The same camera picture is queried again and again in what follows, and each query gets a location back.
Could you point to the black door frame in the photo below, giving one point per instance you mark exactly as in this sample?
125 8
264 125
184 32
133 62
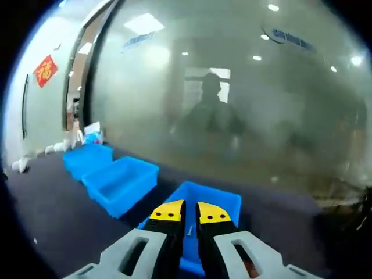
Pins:
88 81

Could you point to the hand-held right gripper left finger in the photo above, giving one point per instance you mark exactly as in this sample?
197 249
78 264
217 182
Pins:
116 258

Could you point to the red paper wall decoration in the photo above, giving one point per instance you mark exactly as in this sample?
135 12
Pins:
45 71

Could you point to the blue logo sticker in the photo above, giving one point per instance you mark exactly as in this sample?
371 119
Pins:
293 40
138 40

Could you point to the blue plastic bin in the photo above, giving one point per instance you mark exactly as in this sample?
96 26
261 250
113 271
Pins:
209 193
122 183
84 160

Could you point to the white curved plastic object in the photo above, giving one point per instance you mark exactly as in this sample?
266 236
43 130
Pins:
62 146

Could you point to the small metal screw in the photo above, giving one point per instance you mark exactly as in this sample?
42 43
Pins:
190 231

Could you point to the tissue pack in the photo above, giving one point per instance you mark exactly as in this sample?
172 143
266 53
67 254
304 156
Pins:
93 135

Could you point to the small white cylinder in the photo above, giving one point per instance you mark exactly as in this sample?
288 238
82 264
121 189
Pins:
49 149

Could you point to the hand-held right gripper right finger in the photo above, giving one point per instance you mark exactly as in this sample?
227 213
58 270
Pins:
261 255

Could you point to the glass pitcher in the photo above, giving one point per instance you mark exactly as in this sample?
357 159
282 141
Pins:
76 130

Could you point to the large white plastic object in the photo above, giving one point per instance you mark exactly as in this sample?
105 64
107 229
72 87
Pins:
20 164

